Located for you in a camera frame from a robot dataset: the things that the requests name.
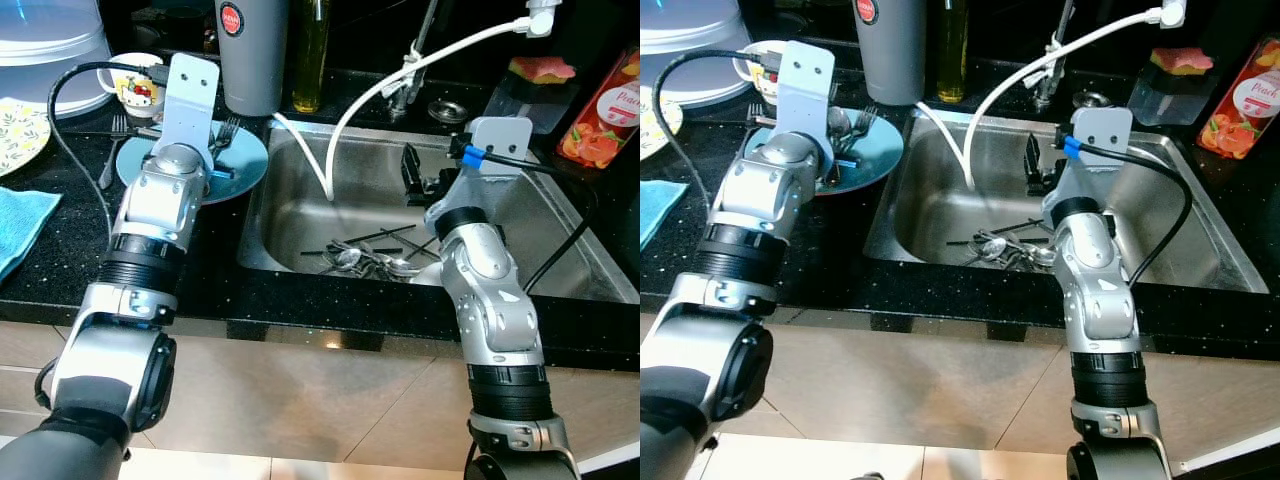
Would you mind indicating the round metal sink hole cap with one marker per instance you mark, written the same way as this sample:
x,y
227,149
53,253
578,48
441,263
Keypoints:
x,y
449,110
1092,100

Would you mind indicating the chrome kitchen faucet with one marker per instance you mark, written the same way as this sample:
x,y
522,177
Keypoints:
x,y
1057,35
418,40

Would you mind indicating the silver fork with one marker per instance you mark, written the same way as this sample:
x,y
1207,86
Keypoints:
x,y
753,115
110,155
865,118
228,130

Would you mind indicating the floral print plate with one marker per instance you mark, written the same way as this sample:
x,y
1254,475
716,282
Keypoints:
x,y
658,125
20,135

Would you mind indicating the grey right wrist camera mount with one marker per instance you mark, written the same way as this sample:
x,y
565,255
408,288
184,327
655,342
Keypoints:
x,y
495,140
1100,130

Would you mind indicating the black chopstick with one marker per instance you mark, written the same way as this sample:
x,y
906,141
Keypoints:
x,y
380,235
1015,225
318,252
962,242

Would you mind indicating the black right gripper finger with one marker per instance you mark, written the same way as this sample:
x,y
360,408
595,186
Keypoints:
x,y
446,179
1058,165
1034,162
412,172

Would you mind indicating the olive oil glass bottle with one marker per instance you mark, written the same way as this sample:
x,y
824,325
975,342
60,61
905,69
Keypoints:
x,y
952,55
311,60

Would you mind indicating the light blue plate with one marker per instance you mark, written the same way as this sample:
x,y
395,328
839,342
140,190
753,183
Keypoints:
x,y
885,155
250,165

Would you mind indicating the peach hand soap bottle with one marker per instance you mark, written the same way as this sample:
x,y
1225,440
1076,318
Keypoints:
x,y
605,115
1245,105

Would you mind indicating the clear plastic sponge holder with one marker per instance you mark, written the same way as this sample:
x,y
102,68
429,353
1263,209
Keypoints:
x,y
520,100
1165,95

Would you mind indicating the translucent white plastic food cover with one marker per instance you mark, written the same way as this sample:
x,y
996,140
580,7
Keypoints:
x,y
50,45
690,35

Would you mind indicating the pink and yellow sponge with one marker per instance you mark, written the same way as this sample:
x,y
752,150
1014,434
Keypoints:
x,y
1180,61
540,70

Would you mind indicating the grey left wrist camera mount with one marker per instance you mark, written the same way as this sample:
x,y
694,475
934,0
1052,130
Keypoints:
x,y
190,100
805,90

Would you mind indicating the white tie strip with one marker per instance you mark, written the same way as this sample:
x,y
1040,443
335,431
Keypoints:
x,y
1050,58
410,68

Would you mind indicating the blue cloth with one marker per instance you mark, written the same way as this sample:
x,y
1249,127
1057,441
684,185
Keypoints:
x,y
22,225
660,205

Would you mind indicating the grey cylindrical canister red badge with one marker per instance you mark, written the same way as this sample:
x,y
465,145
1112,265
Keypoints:
x,y
890,55
252,65

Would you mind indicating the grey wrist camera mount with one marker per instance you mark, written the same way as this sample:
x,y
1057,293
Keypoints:
x,y
495,140
805,90
1100,130
190,100

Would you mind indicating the stainless steel kitchen sink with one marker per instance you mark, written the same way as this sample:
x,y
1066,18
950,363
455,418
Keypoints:
x,y
300,210
930,200

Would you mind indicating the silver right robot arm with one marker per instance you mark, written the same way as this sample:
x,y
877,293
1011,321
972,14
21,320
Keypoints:
x,y
1095,290
490,300

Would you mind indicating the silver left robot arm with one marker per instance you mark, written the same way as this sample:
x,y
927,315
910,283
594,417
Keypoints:
x,y
160,200
765,190

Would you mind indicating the white cartoon print mug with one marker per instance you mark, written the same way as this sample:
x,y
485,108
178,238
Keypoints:
x,y
755,85
135,95

